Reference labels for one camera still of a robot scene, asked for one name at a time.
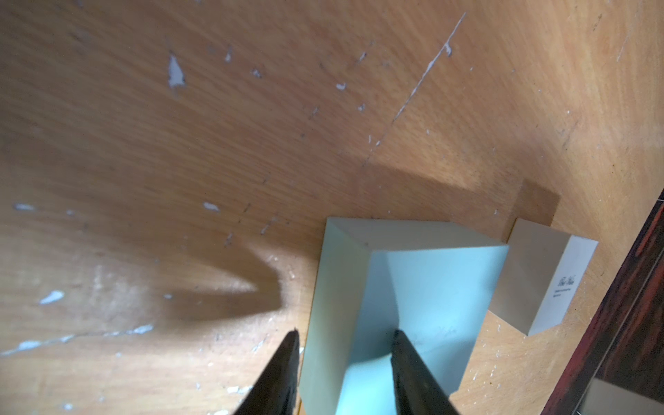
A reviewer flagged white jewelry box sleeve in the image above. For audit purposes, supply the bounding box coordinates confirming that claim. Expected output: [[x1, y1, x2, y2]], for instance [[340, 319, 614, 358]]
[[299, 217, 508, 414]]

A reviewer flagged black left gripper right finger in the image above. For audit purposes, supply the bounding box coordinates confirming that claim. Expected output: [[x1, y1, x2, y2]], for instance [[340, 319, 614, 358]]
[[390, 330, 459, 415]]

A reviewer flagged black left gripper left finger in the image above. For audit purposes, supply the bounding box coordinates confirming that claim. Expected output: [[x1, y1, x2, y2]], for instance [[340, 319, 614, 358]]
[[234, 330, 300, 415]]

